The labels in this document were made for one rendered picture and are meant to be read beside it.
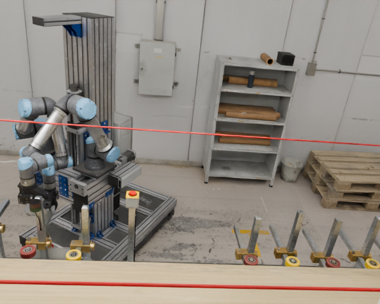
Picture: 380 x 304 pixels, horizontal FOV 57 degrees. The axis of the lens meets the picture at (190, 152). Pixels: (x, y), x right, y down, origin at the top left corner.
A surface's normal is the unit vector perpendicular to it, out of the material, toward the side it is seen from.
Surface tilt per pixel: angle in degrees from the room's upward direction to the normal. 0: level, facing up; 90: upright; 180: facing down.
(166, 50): 90
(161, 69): 90
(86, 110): 83
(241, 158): 90
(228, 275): 0
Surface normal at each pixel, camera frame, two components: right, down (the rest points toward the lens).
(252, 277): 0.10, -0.89
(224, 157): 0.06, 0.44
